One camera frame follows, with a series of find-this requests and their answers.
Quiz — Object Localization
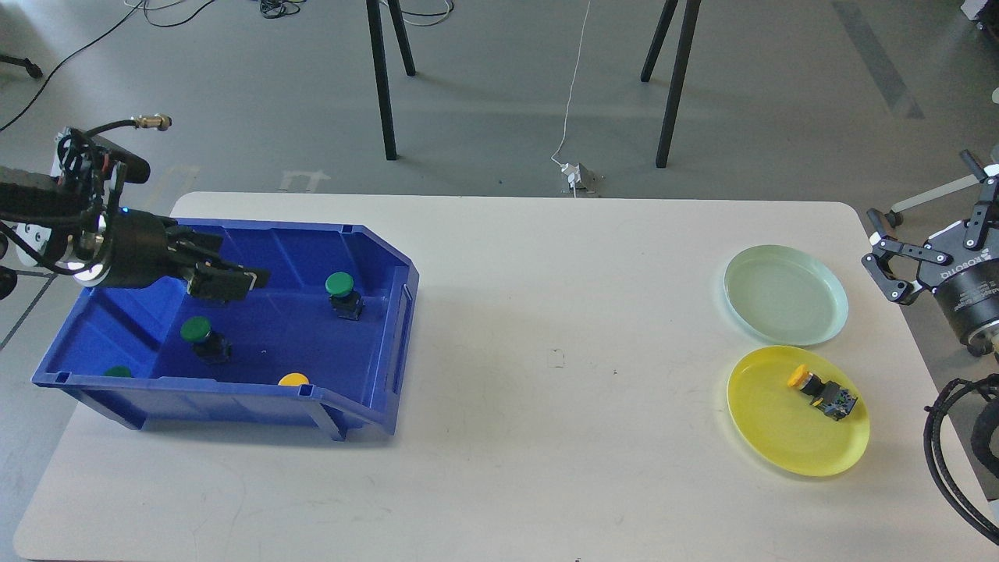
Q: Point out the black tripod legs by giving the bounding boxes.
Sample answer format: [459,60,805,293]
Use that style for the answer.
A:
[640,1,702,169]
[364,1,417,161]

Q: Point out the black tripod legs right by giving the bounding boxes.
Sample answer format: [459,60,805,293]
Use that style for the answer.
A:
[640,1,702,169]

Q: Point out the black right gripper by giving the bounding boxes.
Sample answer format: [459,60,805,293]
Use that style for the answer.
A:
[862,150,999,348]

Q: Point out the blue plastic storage bin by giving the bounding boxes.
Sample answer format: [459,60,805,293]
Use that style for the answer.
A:
[31,219,420,440]

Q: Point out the yellow push button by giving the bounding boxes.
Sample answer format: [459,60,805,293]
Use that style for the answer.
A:
[278,372,311,387]
[786,364,859,422]

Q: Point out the white power adapter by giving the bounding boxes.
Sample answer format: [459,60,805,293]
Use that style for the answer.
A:
[560,162,603,197]

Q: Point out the yellow plate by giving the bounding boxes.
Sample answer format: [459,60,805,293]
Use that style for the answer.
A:
[727,345,871,477]

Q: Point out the green push button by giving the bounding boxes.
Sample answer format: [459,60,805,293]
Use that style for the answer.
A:
[324,271,364,321]
[180,315,232,365]

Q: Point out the office chair base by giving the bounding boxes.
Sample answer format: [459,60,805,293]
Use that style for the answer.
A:
[884,145,998,227]

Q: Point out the white cable on floor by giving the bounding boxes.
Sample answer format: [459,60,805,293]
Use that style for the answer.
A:
[551,0,594,174]

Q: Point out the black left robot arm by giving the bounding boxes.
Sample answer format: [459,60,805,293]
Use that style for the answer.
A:
[2,113,271,301]

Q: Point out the black cables on floor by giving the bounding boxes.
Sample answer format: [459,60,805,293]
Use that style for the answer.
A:
[0,0,456,133]

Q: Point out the black tripod legs left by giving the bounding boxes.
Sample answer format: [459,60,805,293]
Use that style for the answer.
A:
[364,1,417,161]

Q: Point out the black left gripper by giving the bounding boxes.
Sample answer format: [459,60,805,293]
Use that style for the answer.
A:
[92,211,271,302]

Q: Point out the light green plate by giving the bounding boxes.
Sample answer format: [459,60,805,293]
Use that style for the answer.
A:
[722,244,849,347]

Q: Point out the green push button front corner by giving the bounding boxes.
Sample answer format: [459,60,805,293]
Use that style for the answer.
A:
[102,365,134,379]

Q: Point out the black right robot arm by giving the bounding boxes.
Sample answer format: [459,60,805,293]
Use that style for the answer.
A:
[861,150,998,542]

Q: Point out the yellow push button front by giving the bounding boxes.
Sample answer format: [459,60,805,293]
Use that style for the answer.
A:
[278,372,311,387]

